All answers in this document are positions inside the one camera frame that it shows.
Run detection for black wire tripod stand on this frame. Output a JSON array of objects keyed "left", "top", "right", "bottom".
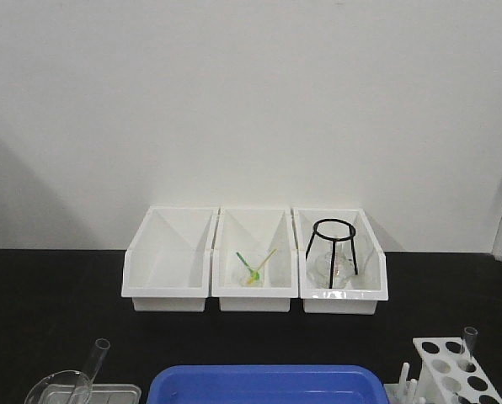
[{"left": 305, "top": 218, "right": 359, "bottom": 290}]

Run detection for right white storage bin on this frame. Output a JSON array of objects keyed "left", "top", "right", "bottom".
[{"left": 292, "top": 208, "right": 389, "bottom": 315}]

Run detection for middle white storage bin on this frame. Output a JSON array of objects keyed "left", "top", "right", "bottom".
[{"left": 211, "top": 208, "right": 299, "bottom": 313}]

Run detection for clear glass flask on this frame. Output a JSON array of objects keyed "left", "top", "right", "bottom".
[{"left": 312, "top": 237, "right": 359, "bottom": 289}]

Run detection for white test tube rack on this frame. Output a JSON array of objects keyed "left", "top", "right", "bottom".
[{"left": 384, "top": 337, "right": 502, "bottom": 403}]

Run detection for blue plastic tray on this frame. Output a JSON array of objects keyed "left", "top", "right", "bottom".
[{"left": 147, "top": 364, "right": 389, "bottom": 403}]

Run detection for clear glass beaker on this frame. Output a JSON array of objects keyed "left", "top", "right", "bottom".
[{"left": 24, "top": 370, "right": 93, "bottom": 404}]

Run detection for test tube in rack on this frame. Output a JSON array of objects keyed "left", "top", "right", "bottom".
[{"left": 462, "top": 326, "right": 479, "bottom": 361}]

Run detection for left white storage bin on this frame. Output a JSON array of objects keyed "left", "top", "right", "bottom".
[{"left": 121, "top": 206, "right": 219, "bottom": 312}]

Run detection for green yellow stirrers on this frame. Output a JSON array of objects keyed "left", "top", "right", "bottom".
[{"left": 235, "top": 248, "right": 277, "bottom": 287}]

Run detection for clear glass test tube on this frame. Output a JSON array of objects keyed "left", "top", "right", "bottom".
[{"left": 67, "top": 338, "right": 111, "bottom": 404}]

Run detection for white storage bin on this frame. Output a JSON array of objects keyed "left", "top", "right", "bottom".
[
  {"left": 211, "top": 208, "right": 299, "bottom": 313},
  {"left": 292, "top": 208, "right": 389, "bottom": 315},
  {"left": 121, "top": 206, "right": 219, "bottom": 312}
]

